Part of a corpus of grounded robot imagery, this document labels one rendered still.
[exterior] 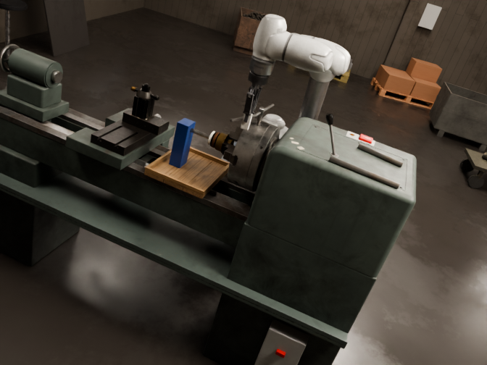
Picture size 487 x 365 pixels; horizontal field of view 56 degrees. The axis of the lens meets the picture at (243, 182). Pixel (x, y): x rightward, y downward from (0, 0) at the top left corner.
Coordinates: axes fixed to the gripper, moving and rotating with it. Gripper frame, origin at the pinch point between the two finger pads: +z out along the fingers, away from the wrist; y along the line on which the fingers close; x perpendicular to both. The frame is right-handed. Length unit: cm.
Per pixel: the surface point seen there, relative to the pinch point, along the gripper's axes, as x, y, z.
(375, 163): 54, -18, 5
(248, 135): 0.1, -9.1, 9.3
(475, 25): 169, -792, -11
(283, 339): 46, 11, 88
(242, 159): 1.8, -3.5, 18.4
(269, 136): 8.7, -12.0, 7.6
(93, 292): -60, -2, 129
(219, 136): -14.2, -16.6, 18.2
